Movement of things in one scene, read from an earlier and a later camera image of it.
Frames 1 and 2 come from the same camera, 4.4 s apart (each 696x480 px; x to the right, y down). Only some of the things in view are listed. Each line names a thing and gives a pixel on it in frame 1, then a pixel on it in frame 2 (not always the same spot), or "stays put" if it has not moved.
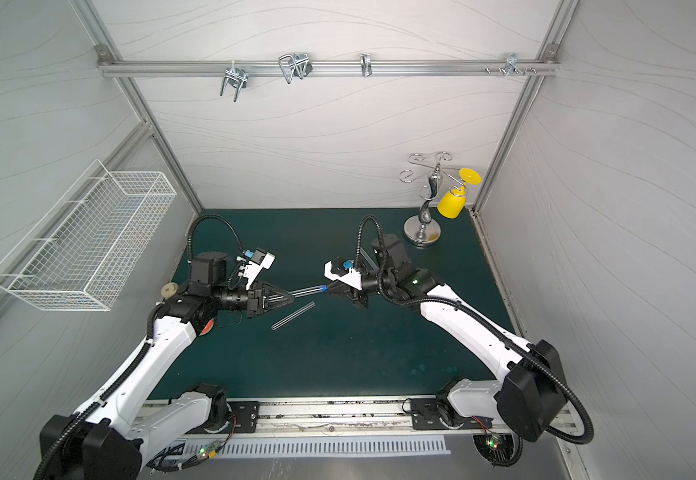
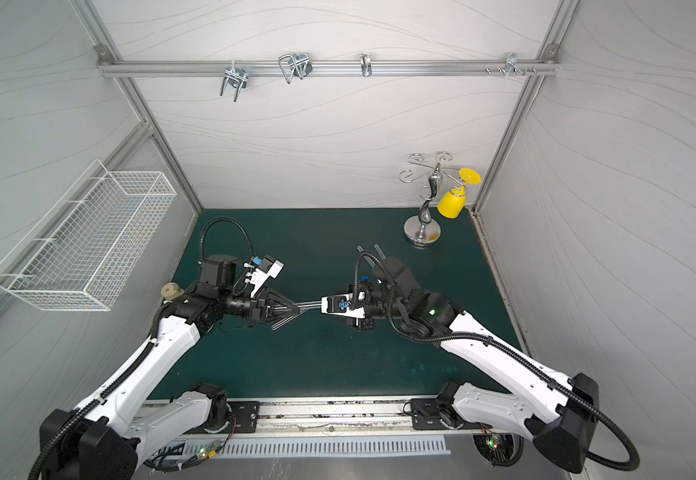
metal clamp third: [366, 64] stays put
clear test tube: [305, 292] to [309, 305]
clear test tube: [368, 259] stays put
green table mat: [324, 344] stays put
